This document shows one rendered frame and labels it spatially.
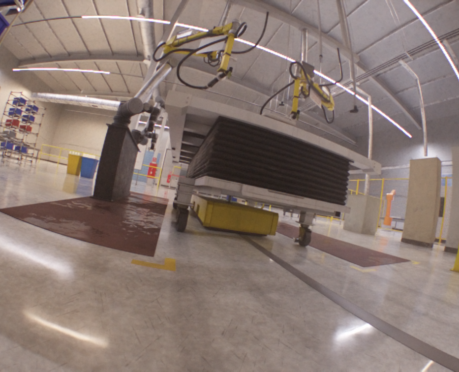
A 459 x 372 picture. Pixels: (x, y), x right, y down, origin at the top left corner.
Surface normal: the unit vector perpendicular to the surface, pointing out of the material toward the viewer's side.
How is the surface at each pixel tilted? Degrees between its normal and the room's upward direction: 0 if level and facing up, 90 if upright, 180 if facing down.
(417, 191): 90
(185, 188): 90
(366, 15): 176
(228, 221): 90
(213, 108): 90
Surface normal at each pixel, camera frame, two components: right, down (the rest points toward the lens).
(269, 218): 0.25, 0.00
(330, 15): -0.26, 0.96
